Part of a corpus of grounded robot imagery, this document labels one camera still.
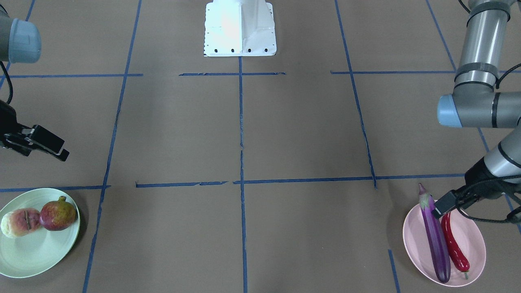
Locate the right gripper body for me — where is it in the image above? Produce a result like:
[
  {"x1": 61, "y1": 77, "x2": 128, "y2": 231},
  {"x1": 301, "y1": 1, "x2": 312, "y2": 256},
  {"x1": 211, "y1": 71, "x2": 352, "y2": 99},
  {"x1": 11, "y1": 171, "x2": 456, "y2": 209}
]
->
[{"x1": 0, "y1": 101, "x2": 25, "y2": 155}]

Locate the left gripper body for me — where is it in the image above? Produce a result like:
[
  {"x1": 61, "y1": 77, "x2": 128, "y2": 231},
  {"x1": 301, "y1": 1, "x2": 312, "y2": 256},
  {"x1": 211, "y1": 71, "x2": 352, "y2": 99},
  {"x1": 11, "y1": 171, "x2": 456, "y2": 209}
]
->
[{"x1": 458, "y1": 158, "x2": 517, "y2": 208}]

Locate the purple eggplant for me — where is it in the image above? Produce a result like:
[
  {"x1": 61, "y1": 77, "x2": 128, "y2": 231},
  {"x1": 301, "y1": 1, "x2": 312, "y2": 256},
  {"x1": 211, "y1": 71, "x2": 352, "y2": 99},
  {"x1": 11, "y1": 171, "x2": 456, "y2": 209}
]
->
[{"x1": 418, "y1": 183, "x2": 451, "y2": 284}]

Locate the red chili pepper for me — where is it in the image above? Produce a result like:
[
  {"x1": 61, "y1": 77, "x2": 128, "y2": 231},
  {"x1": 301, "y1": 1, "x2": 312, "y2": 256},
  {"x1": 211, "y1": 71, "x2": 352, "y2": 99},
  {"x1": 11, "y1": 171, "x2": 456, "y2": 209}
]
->
[{"x1": 441, "y1": 213, "x2": 470, "y2": 280}]

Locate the red yellow pomegranate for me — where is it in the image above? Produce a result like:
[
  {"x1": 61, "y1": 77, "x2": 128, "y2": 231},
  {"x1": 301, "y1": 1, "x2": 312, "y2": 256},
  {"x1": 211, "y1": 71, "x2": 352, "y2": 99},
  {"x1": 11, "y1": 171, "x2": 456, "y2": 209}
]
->
[{"x1": 39, "y1": 195, "x2": 77, "y2": 231}]

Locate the peach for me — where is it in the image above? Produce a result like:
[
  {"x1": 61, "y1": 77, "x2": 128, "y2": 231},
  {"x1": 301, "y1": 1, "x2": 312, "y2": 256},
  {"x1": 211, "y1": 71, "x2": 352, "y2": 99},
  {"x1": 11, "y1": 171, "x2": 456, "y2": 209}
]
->
[{"x1": 1, "y1": 208, "x2": 40, "y2": 238}]

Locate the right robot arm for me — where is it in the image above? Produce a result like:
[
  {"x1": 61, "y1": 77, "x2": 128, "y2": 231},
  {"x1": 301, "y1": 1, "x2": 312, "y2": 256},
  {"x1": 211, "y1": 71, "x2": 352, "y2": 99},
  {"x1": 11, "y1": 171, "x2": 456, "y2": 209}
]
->
[{"x1": 0, "y1": 6, "x2": 70, "y2": 162}]

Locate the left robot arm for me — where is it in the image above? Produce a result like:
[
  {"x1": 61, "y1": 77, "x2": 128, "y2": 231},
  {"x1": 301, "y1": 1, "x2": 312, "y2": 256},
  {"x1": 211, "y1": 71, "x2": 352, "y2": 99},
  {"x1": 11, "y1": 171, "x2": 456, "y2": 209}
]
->
[{"x1": 432, "y1": 0, "x2": 521, "y2": 219}]

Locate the pink plate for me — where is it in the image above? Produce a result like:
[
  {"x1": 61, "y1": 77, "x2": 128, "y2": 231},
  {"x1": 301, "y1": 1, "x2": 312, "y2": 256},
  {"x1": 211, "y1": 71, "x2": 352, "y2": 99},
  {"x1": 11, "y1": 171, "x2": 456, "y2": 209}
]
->
[{"x1": 402, "y1": 204, "x2": 487, "y2": 287}]

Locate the green plate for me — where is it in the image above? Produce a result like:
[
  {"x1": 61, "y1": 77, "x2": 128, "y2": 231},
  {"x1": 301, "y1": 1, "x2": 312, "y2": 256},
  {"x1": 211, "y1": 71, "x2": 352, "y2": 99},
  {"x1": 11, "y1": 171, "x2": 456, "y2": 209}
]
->
[{"x1": 0, "y1": 188, "x2": 81, "y2": 278}]

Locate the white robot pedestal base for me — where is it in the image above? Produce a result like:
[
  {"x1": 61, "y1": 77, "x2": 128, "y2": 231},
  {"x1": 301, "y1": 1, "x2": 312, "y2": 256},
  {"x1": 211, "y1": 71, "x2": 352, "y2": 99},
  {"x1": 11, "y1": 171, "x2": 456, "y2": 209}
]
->
[{"x1": 204, "y1": 0, "x2": 277, "y2": 57}]

